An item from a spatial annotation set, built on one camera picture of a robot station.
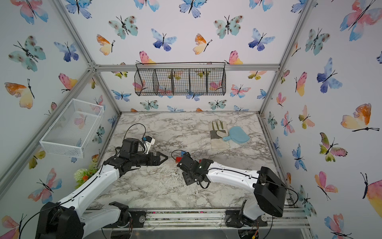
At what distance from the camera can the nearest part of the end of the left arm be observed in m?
0.59

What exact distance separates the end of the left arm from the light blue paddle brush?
527 millimetres

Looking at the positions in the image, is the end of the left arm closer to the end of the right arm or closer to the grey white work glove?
the end of the right arm

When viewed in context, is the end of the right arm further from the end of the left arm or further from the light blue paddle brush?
the light blue paddle brush

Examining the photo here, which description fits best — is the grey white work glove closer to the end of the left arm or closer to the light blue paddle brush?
the light blue paddle brush

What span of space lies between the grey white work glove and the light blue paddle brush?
0.03m

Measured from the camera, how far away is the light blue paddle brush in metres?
1.04

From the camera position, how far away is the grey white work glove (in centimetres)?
103

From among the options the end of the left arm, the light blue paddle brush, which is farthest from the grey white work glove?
the end of the left arm

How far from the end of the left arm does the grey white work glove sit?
1.39ft

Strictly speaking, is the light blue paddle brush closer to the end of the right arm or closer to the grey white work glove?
the grey white work glove

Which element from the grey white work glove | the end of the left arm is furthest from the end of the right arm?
the grey white work glove
